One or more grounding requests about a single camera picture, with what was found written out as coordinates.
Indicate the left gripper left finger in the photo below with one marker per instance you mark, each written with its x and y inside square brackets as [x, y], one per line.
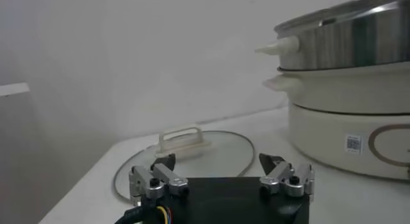
[158, 180]

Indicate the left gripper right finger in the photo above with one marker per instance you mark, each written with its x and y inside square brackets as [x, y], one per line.
[282, 177]

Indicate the stainless steel steamer basket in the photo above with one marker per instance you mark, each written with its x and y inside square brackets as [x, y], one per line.
[346, 43]

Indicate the round glass pot lid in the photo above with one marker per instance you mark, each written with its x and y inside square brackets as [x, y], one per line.
[224, 155]

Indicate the cream electric cooking pot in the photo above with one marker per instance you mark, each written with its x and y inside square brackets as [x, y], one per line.
[326, 132]

